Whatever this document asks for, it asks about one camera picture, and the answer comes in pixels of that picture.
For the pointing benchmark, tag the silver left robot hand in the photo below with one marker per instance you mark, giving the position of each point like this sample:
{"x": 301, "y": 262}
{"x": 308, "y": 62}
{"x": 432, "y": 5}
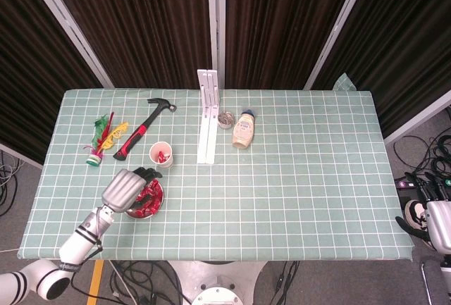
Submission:
{"x": 123, "y": 188}

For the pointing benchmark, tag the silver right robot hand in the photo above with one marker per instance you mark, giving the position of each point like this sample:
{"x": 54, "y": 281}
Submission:
{"x": 440, "y": 224}

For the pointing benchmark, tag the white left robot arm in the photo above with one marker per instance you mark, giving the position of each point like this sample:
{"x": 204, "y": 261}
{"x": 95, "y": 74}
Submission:
{"x": 79, "y": 241}

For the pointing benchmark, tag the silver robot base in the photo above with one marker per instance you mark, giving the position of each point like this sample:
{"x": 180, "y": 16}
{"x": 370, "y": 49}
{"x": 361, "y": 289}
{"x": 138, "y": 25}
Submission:
{"x": 218, "y": 284}

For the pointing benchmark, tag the round metal plate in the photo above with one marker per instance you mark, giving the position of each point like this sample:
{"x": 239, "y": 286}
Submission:
{"x": 131, "y": 215}

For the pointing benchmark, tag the white paper cup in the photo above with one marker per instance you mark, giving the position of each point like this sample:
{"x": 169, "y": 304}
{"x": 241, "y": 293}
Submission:
{"x": 154, "y": 149}

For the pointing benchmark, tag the white black sneaker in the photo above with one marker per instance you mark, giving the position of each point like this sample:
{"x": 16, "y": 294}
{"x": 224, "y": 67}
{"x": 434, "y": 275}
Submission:
{"x": 412, "y": 210}

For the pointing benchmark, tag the colourful feather shuttlecock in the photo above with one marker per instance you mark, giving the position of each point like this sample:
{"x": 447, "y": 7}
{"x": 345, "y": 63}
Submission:
{"x": 94, "y": 158}

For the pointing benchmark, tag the black red claw hammer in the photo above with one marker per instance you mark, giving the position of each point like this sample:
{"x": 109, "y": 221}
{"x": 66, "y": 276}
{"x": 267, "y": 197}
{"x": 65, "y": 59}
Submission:
{"x": 135, "y": 137}

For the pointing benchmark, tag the black power strip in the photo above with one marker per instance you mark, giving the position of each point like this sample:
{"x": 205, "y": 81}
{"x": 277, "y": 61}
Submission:
{"x": 403, "y": 184}

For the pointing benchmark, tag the white folding stand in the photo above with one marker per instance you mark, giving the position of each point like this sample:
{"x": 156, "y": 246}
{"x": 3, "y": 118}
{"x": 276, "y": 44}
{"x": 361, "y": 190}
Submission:
{"x": 208, "y": 143}

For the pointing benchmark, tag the yellow floor tape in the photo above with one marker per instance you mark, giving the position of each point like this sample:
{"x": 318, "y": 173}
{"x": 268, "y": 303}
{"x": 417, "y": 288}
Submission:
{"x": 95, "y": 284}

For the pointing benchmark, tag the cream mayonnaise squeeze bottle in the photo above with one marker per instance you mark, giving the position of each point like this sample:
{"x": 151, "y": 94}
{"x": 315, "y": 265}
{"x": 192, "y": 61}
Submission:
{"x": 243, "y": 132}

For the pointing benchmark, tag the green checked tablecloth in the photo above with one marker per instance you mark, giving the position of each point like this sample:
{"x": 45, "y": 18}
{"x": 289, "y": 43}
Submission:
{"x": 282, "y": 196}

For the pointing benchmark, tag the dark brown pleated curtain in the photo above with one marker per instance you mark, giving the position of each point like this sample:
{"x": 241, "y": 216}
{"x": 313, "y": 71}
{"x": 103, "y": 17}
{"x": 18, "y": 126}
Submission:
{"x": 141, "y": 26}
{"x": 405, "y": 37}
{"x": 275, "y": 26}
{"x": 28, "y": 55}

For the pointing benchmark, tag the white floor frame rail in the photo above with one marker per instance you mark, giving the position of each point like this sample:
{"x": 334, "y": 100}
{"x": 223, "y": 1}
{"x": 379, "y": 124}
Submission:
{"x": 415, "y": 118}
{"x": 21, "y": 157}

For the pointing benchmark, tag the white slanted frame post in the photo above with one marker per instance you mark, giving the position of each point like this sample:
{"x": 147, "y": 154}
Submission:
{"x": 334, "y": 30}
{"x": 70, "y": 25}

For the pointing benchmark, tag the white upright frame post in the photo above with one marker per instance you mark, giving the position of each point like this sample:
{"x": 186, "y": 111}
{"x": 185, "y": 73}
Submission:
{"x": 215, "y": 19}

